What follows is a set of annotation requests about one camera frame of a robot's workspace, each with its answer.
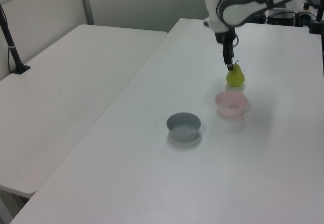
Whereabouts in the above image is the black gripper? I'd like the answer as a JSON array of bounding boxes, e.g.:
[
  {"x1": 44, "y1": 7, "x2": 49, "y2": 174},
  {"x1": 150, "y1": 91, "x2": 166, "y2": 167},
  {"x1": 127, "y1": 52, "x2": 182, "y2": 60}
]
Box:
[{"x1": 214, "y1": 28, "x2": 238, "y2": 71}]

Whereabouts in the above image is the green pear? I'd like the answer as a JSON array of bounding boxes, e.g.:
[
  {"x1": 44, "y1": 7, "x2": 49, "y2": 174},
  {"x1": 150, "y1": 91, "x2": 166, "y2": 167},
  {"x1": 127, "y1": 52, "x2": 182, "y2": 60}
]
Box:
[{"x1": 226, "y1": 60, "x2": 246, "y2": 87}]

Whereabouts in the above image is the pink bowl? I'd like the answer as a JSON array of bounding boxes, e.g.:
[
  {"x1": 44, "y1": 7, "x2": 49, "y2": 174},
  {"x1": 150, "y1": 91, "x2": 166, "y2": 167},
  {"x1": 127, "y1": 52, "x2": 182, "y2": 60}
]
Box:
[{"x1": 215, "y1": 91, "x2": 248, "y2": 118}]

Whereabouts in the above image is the grey bowl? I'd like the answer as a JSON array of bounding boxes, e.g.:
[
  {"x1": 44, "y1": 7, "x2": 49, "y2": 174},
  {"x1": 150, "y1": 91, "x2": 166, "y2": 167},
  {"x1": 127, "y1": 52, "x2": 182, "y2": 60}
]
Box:
[{"x1": 166, "y1": 112, "x2": 201, "y2": 143}]

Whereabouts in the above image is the black equipment box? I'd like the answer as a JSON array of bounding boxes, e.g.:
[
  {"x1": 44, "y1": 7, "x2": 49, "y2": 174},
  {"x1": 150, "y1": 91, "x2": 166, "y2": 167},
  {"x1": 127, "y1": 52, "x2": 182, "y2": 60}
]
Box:
[{"x1": 265, "y1": 8, "x2": 297, "y2": 26}]

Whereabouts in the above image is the emergency stop button box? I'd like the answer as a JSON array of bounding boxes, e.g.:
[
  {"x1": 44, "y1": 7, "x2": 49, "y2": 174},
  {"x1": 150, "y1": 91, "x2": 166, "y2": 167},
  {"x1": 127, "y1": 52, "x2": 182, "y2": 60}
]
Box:
[{"x1": 296, "y1": 2, "x2": 312, "y2": 27}]

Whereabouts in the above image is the white side table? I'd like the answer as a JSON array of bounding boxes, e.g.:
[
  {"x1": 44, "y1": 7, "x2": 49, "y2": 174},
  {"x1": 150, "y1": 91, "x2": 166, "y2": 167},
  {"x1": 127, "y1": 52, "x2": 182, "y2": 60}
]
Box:
[{"x1": 0, "y1": 24, "x2": 169, "y2": 224}]

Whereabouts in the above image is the black camera stand pole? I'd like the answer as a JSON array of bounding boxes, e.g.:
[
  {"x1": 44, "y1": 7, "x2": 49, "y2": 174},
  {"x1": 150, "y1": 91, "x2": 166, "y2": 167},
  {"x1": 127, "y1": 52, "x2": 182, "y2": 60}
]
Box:
[
  {"x1": 308, "y1": 0, "x2": 324, "y2": 35},
  {"x1": 0, "y1": 3, "x2": 31, "y2": 76}
]

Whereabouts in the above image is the grey partition post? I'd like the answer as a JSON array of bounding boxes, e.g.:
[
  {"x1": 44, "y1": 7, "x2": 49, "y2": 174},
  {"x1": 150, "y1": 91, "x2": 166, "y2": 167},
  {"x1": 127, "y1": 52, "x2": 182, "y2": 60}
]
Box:
[{"x1": 77, "y1": 0, "x2": 95, "y2": 26}]

